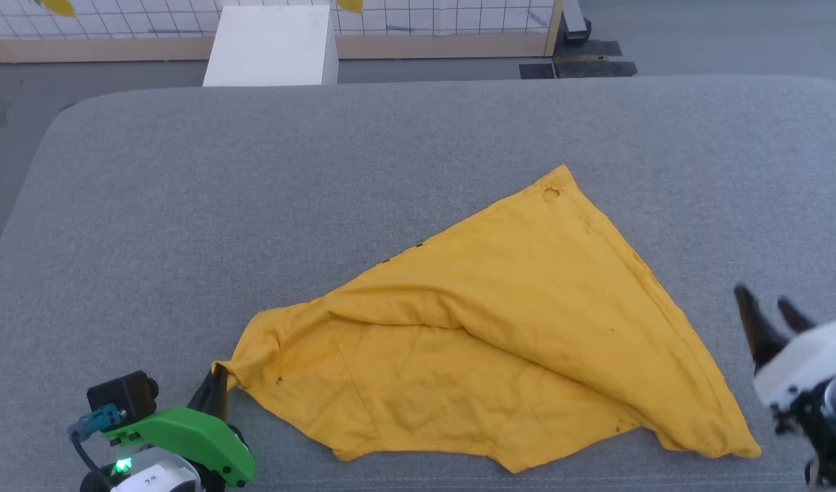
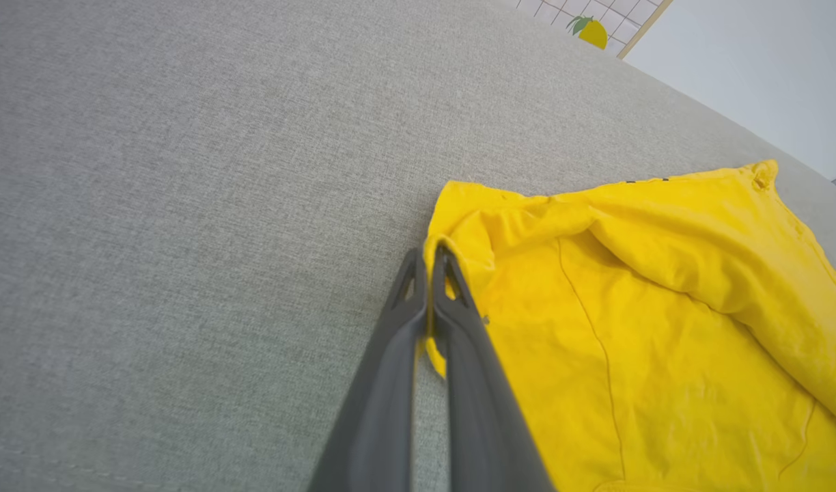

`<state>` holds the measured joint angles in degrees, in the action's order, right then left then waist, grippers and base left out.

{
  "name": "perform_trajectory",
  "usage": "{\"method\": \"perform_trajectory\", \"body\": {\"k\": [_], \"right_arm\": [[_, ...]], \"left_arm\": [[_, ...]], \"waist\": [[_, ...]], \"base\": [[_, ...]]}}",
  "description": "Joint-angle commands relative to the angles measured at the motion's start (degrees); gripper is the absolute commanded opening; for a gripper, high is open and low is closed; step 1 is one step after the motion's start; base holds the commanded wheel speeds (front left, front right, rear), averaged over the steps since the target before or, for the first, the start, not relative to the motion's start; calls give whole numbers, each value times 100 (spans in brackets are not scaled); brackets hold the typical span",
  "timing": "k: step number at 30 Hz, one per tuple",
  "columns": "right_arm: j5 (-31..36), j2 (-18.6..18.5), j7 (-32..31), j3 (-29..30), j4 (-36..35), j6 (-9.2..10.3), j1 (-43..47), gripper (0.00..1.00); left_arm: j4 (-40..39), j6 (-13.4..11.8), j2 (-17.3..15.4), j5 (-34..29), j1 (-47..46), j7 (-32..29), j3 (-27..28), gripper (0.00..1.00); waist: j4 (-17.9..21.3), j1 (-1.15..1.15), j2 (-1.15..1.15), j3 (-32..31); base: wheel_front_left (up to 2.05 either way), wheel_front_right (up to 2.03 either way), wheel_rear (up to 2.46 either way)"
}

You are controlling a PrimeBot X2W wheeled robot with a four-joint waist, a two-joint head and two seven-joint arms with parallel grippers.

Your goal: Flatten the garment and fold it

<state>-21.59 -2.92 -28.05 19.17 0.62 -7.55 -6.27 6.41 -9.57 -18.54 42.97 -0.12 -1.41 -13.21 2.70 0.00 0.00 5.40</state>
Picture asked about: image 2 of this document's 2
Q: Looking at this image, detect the yellow lemon decoration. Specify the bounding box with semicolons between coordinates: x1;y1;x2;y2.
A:
566;15;609;51

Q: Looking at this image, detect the yellow garment with white print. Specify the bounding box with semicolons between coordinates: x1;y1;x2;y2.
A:
421;159;836;492

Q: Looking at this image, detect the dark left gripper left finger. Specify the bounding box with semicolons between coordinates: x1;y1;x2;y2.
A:
307;247;429;492

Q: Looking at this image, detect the grey fabric sofa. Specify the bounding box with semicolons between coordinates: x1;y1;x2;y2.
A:
0;0;836;492

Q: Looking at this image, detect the wood-framed grid screen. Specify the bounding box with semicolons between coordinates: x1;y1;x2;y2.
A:
500;0;675;61

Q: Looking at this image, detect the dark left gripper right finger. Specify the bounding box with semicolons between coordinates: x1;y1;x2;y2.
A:
432;245;555;492

